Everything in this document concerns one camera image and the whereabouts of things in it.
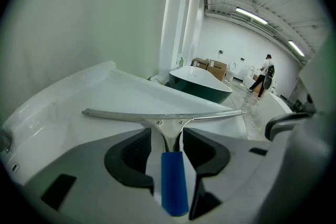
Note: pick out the white table with sink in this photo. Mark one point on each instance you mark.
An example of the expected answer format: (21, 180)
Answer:
(118, 94)

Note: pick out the ceiling tube light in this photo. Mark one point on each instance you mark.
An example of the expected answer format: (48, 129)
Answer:
(296, 48)
(250, 15)

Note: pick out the dark green bathtub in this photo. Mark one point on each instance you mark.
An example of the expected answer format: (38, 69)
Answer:
(199, 87)

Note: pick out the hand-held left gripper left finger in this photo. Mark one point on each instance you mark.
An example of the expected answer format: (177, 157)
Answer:
(86, 178)

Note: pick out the green bottle with white cap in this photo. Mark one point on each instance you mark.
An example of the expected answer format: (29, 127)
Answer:
(181, 62)

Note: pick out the narrow grey window blind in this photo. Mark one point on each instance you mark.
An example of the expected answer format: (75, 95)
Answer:
(194, 21)

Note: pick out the cardboard box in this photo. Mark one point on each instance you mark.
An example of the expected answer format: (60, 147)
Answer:
(218, 69)
(200, 63)

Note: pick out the large grey window blind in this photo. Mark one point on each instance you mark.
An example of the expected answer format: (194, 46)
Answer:
(92, 13)

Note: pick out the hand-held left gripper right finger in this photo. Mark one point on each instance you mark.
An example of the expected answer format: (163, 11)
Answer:
(241, 170)

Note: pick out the white toilet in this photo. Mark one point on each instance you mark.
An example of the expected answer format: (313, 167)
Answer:
(249, 76)
(231, 70)

